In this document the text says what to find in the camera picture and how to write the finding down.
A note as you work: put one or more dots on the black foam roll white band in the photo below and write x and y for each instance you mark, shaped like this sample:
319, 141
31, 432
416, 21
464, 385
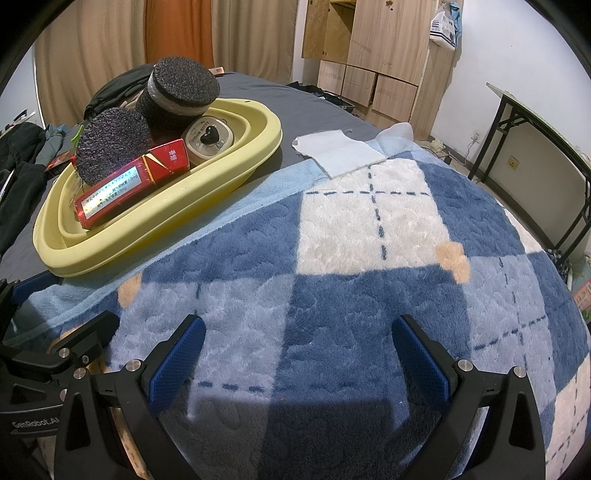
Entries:
113, 143
184, 83

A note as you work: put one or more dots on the blue checkered fleece blanket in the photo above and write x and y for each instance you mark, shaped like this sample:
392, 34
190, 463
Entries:
369, 221

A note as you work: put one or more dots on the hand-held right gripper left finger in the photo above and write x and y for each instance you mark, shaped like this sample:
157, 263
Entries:
178, 364

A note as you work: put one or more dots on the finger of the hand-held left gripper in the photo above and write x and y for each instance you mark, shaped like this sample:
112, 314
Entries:
87, 337
30, 286

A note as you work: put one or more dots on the white printed hanging bag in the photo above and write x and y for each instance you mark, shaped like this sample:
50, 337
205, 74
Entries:
443, 27

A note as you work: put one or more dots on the wooden wardrobe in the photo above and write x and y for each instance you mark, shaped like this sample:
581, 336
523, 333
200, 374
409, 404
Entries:
388, 46

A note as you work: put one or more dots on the grey garment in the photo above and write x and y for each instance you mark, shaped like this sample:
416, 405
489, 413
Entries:
53, 143

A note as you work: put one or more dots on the plaid cloth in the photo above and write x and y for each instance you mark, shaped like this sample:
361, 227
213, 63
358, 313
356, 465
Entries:
558, 263

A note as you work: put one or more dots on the round silver device black heart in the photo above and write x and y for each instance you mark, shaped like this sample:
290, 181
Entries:
207, 138

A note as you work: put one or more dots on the red packet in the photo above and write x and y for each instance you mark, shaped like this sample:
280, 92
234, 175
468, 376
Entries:
60, 162

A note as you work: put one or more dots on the orange curtain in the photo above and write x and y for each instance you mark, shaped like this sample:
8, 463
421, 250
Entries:
180, 32

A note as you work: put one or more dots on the open black suitcase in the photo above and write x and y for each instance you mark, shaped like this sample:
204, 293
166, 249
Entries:
323, 94

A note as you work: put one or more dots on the dark clothes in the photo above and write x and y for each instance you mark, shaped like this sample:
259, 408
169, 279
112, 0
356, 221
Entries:
18, 184

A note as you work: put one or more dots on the white cloth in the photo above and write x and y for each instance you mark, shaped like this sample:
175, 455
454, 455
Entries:
341, 152

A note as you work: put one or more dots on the green clip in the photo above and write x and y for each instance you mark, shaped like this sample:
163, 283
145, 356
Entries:
78, 136

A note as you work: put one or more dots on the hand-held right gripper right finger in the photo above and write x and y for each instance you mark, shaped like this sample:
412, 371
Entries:
422, 364

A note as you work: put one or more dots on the black jacket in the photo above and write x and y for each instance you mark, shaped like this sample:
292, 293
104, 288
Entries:
115, 87

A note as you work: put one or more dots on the long red carton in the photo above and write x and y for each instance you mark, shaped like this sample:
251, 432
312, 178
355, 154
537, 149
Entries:
115, 194

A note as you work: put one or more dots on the beige curtain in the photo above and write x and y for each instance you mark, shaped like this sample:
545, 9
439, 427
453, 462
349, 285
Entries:
92, 46

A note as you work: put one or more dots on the yellow plastic basin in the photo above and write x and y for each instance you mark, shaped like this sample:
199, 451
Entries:
221, 161

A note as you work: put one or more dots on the black folding table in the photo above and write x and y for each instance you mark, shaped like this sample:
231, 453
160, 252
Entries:
521, 115

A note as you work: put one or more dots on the grey bed sheet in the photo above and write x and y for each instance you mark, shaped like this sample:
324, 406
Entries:
300, 106

